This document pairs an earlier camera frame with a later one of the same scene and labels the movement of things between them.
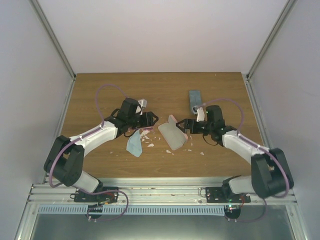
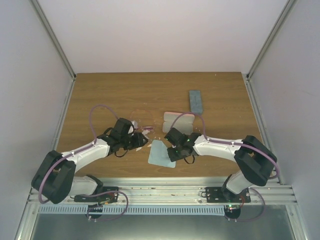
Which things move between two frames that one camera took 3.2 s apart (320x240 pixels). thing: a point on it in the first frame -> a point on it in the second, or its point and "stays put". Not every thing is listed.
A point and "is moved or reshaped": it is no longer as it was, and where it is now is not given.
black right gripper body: x=206 y=130 -> x=177 y=155
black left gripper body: x=135 y=124 -> x=131 y=144
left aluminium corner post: x=40 y=13 stays put
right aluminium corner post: x=286 y=12 stays put
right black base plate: x=217 y=194 stays put
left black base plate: x=81 y=196 stays put
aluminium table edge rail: x=149 y=191 stays put
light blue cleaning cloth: x=134 y=144 is moved or reshaped
